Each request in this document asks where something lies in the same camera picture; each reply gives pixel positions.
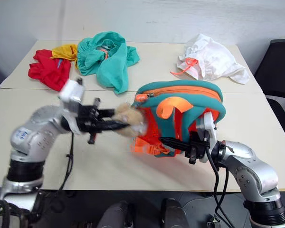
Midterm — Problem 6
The teal drawstring garment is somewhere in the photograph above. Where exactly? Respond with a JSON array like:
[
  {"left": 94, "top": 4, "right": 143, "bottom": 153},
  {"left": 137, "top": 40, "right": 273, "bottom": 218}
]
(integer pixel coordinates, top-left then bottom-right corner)
[{"left": 76, "top": 31, "right": 140, "bottom": 95}]

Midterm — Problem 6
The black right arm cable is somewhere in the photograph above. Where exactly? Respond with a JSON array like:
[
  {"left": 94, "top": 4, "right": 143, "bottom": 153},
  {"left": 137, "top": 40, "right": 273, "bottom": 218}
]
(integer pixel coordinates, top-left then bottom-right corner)
[{"left": 203, "top": 133, "right": 230, "bottom": 228}]

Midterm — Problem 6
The dark grey rounded shape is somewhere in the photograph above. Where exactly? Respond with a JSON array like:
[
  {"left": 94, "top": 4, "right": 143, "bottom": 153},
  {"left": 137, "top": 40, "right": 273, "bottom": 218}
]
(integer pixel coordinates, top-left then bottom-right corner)
[
  {"left": 161, "top": 198, "right": 190, "bottom": 228},
  {"left": 96, "top": 200, "right": 134, "bottom": 228}
]

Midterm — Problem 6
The black chair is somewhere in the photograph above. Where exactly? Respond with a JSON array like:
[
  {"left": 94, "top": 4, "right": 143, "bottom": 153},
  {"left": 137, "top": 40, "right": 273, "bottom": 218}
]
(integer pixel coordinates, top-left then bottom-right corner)
[{"left": 253, "top": 38, "right": 285, "bottom": 152}]

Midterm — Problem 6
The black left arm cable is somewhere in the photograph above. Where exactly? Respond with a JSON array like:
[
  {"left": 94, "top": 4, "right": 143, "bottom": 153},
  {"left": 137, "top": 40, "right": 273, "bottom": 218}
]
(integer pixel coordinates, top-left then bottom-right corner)
[{"left": 58, "top": 132, "right": 75, "bottom": 191}]

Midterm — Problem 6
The orange and teal backpack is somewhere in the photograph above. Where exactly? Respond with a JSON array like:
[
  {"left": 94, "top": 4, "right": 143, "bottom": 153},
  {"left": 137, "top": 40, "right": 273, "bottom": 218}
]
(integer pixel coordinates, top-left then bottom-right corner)
[{"left": 129, "top": 80, "right": 227, "bottom": 158}]

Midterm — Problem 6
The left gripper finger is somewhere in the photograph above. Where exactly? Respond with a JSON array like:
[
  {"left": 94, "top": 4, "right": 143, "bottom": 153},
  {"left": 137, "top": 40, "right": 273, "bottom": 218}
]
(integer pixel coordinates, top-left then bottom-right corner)
[
  {"left": 98, "top": 108, "right": 117, "bottom": 119},
  {"left": 97, "top": 120, "right": 131, "bottom": 132}
]

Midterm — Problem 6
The beige fluffy plush toy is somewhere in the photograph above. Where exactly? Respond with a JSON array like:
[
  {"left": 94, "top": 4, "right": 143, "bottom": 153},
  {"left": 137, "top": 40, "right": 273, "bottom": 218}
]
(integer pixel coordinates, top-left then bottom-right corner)
[{"left": 114, "top": 103, "right": 150, "bottom": 139}]

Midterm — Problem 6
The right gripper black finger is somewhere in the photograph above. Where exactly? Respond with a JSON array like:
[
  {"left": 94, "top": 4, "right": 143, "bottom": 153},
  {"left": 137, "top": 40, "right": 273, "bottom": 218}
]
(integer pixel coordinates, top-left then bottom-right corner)
[{"left": 159, "top": 136, "right": 193, "bottom": 150}]

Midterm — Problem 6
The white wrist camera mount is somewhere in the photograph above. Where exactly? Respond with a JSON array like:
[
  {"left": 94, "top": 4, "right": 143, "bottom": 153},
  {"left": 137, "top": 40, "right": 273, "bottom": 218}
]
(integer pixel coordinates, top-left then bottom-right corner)
[
  {"left": 58, "top": 77, "right": 85, "bottom": 110},
  {"left": 195, "top": 111, "right": 218, "bottom": 164}
]

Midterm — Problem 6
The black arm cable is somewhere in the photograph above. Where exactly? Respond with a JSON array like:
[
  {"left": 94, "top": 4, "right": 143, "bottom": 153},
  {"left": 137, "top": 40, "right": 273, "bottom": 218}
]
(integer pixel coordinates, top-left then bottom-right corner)
[
  {"left": 203, "top": 133, "right": 230, "bottom": 228},
  {"left": 58, "top": 132, "right": 75, "bottom": 191}
]

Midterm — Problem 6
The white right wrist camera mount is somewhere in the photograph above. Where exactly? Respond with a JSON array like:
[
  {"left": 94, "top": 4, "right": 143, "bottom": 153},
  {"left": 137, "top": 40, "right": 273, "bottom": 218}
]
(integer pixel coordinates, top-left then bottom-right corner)
[{"left": 195, "top": 111, "right": 218, "bottom": 164}]

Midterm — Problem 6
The white drawstring garment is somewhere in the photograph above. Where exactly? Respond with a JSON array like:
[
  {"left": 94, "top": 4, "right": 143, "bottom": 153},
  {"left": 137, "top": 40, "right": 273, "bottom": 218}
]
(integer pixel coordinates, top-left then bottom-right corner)
[{"left": 170, "top": 33, "right": 250, "bottom": 85}]

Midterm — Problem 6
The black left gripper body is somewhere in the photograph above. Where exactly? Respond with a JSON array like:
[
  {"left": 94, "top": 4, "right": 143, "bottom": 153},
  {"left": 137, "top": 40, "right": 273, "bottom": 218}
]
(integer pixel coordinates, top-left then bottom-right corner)
[{"left": 76, "top": 98, "right": 103, "bottom": 144}]

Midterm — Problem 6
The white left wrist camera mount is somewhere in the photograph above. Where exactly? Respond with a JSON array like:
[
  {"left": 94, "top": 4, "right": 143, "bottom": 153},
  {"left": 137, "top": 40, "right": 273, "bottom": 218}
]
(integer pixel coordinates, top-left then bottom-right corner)
[{"left": 58, "top": 77, "right": 85, "bottom": 110}]

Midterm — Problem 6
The red garment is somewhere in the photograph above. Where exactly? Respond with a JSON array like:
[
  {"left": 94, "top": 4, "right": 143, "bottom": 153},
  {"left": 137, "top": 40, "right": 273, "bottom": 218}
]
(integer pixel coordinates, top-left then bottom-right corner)
[{"left": 28, "top": 49, "right": 72, "bottom": 92}]

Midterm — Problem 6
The black corrugated hose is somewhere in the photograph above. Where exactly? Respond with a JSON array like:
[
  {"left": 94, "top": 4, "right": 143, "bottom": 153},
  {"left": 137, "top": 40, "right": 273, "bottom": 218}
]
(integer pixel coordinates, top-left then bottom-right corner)
[{"left": 0, "top": 199, "right": 12, "bottom": 228}]

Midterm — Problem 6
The yellow garment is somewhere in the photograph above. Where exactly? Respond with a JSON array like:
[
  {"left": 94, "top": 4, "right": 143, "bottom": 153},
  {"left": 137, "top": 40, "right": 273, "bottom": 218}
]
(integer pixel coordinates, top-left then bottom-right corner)
[{"left": 50, "top": 44, "right": 79, "bottom": 69}]

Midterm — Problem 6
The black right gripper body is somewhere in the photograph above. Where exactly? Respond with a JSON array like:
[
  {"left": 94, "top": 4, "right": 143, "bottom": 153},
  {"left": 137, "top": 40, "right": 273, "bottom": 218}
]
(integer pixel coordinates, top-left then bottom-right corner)
[{"left": 184, "top": 131, "right": 209, "bottom": 165}]

